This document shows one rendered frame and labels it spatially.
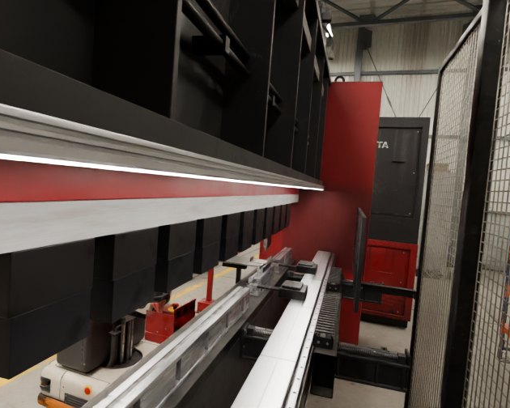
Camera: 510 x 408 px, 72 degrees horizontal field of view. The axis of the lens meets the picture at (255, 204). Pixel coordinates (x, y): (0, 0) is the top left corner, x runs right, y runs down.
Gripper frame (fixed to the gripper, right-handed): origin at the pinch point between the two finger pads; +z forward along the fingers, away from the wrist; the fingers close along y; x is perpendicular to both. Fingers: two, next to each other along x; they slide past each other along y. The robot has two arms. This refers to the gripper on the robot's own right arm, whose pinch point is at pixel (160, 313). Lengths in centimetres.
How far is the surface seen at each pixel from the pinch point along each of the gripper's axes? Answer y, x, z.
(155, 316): 1.1, -5.1, -0.2
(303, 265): 63, 47, -9
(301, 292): 73, -2, -6
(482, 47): 140, -41, -73
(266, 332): 59, -11, 6
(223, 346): 51, -33, 3
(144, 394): 54, -79, -5
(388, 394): 90, 127, 105
